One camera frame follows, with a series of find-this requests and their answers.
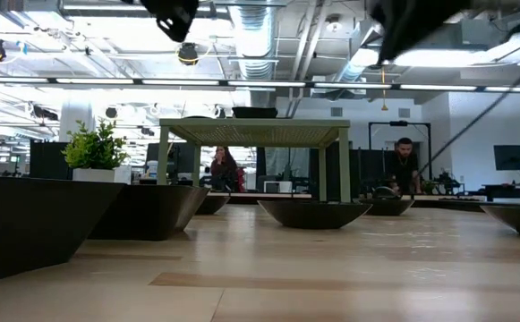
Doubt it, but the dark wall monitor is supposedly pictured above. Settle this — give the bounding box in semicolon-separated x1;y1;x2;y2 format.
493;144;520;172

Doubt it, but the dark domed object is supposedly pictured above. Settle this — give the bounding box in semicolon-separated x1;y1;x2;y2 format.
371;186;405;200

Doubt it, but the long ceiling light bar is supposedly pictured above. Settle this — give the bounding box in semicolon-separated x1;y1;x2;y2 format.
0;76;520;93

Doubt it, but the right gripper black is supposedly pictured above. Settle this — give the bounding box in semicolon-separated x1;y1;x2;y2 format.
367;0;472;65

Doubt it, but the black frame stand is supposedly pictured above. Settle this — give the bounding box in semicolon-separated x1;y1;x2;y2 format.
368;120;433;188

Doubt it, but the dark desk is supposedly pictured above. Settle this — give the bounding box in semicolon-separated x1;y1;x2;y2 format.
482;182;520;203

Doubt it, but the person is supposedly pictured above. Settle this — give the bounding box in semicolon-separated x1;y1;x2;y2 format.
209;145;242;192
387;137;423;196

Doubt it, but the pale green metal rack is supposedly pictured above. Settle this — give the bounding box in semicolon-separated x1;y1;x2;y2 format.
158;117;352;203

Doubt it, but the thin black rod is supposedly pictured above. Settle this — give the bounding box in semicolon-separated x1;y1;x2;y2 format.
417;66;520;176

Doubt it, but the black angular plate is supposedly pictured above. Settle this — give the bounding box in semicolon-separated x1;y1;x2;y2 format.
88;183;210;242
0;174;126;287

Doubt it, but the silver ventilation duct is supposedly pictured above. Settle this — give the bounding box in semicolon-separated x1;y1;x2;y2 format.
228;0;279;108

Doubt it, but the black office partition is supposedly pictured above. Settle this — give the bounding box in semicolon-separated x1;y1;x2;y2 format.
29;141;73;181

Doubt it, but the black oval plate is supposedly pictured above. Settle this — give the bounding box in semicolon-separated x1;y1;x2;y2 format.
231;106;280;120

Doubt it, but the green plant in white pot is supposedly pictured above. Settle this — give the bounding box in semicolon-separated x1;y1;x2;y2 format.
61;118;131;182

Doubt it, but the yellow hanging pendant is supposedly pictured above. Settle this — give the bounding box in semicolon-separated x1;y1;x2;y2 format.
379;65;389;112

